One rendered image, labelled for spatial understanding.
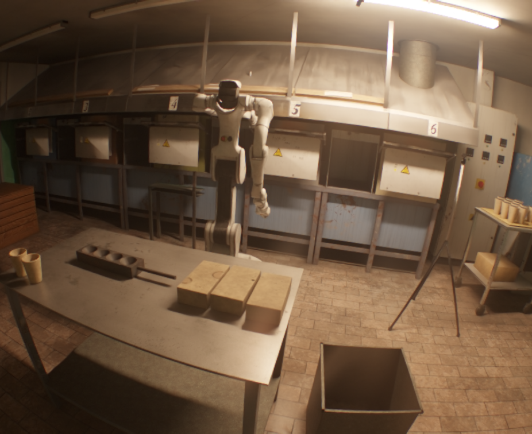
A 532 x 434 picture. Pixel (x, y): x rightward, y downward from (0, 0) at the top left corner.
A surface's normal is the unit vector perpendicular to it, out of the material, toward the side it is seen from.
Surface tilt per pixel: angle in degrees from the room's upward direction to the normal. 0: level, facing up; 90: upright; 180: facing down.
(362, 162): 90
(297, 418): 0
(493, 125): 90
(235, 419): 0
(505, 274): 90
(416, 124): 80
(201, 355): 0
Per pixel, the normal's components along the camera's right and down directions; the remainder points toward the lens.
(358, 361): -0.12, 0.30
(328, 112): -0.22, 0.11
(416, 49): -0.50, 0.23
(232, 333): 0.07, -0.95
